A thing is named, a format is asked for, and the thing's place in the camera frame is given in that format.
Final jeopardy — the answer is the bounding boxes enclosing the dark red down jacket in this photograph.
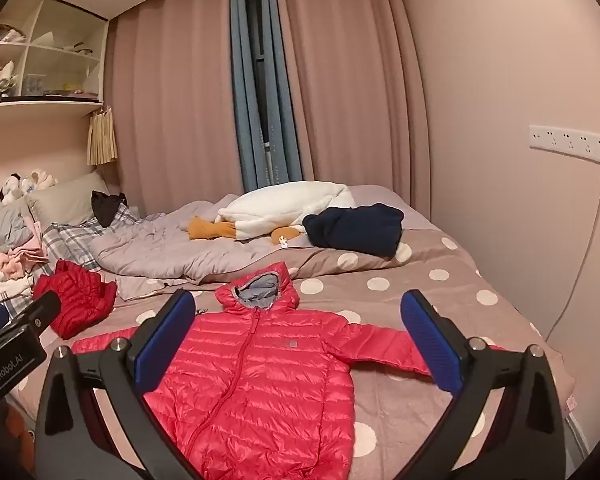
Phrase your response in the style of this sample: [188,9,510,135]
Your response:
[32,259,118,341]

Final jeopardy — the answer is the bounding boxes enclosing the grey quilt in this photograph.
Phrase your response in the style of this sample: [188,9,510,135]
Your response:
[89,195,331,282]

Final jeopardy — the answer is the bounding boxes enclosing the yellow pleated cloth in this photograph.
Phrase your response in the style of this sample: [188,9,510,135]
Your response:
[87,106,118,166]

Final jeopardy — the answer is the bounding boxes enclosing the blue curtain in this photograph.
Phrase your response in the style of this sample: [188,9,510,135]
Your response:
[260,0,304,187]
[229,0,271,193]

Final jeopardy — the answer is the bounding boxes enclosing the navy folded garment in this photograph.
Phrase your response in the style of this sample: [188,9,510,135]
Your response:
[302,203,405,260]

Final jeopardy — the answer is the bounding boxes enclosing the pile of pink clothes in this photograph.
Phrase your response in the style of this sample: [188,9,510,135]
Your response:
[0,217,49,281]

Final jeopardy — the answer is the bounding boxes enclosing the polka dot bed cover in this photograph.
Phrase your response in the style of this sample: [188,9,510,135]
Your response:
[10,185,576,480]

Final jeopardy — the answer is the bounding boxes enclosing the black garment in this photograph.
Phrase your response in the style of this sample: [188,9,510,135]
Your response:
[91,191,128,228]

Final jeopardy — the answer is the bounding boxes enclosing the pink-red down jacket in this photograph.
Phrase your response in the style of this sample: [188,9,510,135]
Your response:
[71,261,506,480]

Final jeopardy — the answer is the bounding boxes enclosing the white wall socket strip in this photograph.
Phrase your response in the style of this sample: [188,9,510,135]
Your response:
[529,125,600,163]

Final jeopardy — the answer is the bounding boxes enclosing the grey-blue garment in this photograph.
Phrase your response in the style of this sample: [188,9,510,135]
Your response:
[0,205,34,251]

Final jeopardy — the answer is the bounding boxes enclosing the white wall shelf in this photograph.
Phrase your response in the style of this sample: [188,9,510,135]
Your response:
[0,0,110,122]

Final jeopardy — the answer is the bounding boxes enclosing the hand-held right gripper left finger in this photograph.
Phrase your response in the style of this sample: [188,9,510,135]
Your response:
[34,289,197,480]

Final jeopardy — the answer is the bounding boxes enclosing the plaid pillow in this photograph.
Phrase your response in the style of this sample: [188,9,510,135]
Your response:
[0,280,41,322]
[41,203,141,273]

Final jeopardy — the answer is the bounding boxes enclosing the pink curtain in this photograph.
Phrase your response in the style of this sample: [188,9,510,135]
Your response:
[105,0,247,206]
[272,0,431,196]

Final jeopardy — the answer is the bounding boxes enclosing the white power cable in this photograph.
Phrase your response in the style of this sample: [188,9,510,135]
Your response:
[545,147,600,341]

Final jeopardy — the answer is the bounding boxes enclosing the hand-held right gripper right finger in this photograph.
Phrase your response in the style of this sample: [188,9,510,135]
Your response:
[400,289,567,480]

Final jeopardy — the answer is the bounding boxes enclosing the white goose plush toy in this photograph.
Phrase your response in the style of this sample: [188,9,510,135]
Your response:
[187,181,357,248]

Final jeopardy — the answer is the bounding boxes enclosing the black and white plush dog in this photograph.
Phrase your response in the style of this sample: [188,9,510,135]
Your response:
[0,174,24,206]

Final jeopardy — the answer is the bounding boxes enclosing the white folded garments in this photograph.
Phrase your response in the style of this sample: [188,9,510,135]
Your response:
[0,260,36,306]

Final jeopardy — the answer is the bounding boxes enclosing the pale clothes bundle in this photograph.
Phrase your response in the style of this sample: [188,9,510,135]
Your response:
[0,60,19,101]

